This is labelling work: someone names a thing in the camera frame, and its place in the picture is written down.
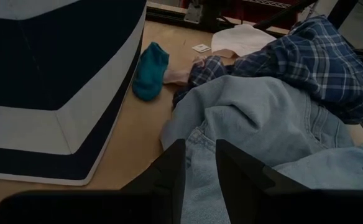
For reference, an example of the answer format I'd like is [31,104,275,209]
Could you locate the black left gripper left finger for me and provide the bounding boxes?
[121,139,187,192]

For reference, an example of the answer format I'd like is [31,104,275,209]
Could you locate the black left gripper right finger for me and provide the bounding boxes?
[215,139,311,192]

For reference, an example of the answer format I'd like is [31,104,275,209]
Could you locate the light blue jeans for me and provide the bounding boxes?
[159,74,363,224]

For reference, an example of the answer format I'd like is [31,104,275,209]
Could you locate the pale pink cloth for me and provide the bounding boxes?
[162,55,207,86]
[214,49,240,59]

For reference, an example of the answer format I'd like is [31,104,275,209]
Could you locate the blue plaid shirt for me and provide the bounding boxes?
[172,15,363,125]

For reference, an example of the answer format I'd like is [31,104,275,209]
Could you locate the teal sock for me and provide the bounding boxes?
[131,42,170,102]

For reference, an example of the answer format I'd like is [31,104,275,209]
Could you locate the white paper tag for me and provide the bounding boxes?
[191,43,212,54]

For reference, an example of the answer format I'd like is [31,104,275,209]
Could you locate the white garment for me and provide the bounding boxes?
[211,24,277,58]

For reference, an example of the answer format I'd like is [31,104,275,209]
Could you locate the navy fabric storage bin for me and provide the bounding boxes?
[0,0,147,187]

